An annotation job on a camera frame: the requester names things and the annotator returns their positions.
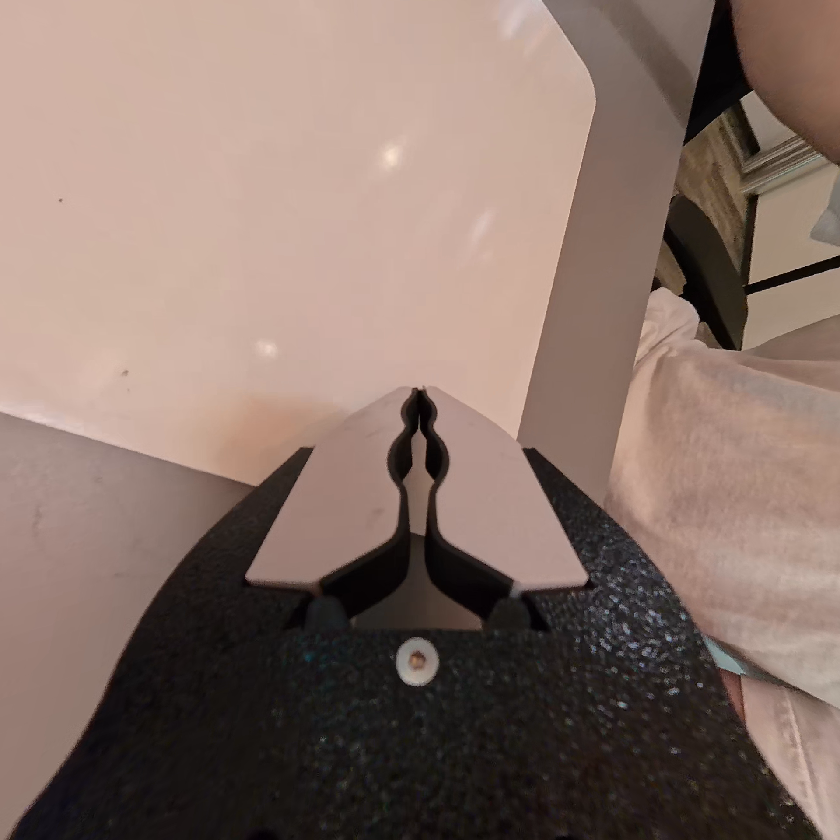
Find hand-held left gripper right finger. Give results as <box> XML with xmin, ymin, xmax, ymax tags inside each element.
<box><xmin>418</xmin><ymin>387</ymin><xmax>589</xmax><ymax>613</ymax></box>

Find person's leg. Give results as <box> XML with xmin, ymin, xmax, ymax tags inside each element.
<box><xmin>717</xmin><ymin>668</ymin><xmax>750</xmax><ymax>721</ymax></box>

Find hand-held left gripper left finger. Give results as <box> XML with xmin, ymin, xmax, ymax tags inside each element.
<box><xmin>246</xmin><ymin>387</ymin><xmax>421</xmax><ymax>614</ymax></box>

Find white whiteboard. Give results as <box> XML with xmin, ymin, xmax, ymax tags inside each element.
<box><xmin>0</xmin><ymin>0</ymin><xmax>598</xmax><ymax>492</ymax></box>

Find person's right forearm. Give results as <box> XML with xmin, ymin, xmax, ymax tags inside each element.
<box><xmin>730</xmin><ymin>0</ymin><xmax>840</xmax><ymax>166</ymax></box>

